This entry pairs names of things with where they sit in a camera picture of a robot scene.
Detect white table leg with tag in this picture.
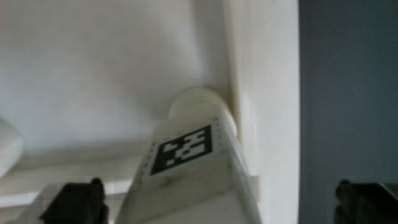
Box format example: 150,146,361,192
116,88,263,224

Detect white square tabletop part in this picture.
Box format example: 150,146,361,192
0,0,301,224

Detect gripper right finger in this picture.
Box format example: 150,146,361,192
334,180,398,224

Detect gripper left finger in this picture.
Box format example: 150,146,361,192
39,178,109,224

